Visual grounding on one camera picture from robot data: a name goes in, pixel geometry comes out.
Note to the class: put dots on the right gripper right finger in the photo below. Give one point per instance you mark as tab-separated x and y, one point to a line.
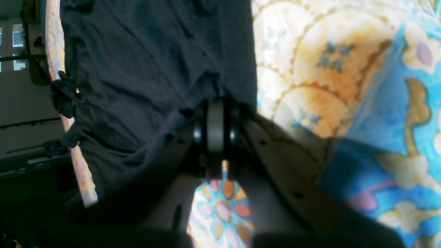
288	211

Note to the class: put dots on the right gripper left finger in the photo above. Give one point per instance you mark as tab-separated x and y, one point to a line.
151	211

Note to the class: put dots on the black t-shirt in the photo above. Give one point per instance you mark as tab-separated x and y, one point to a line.
136	69

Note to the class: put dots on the patterned colourful tablecloth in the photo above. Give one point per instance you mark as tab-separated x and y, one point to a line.
354	85

